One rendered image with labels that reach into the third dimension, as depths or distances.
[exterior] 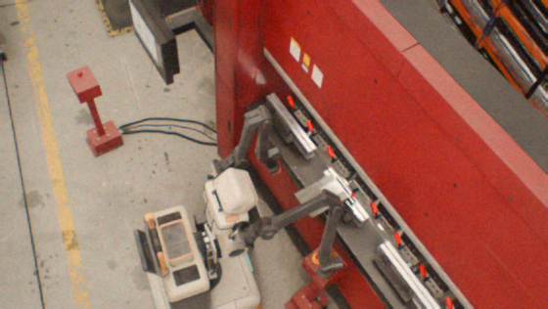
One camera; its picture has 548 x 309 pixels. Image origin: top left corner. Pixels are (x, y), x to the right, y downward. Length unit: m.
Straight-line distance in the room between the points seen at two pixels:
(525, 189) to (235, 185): 1.43
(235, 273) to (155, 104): 1.76
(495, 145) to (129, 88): 3.56
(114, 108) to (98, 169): 0.60
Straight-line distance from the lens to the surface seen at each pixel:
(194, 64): 5.18
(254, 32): 3.29
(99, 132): 4.62
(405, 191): 2.75
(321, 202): 2.83
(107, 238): 4.38
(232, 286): 3.85
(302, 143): 3.55
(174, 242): 3.30
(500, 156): 2.13
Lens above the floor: 3.94
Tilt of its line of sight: 58 degrees down
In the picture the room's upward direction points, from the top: 9 degrees clockwise
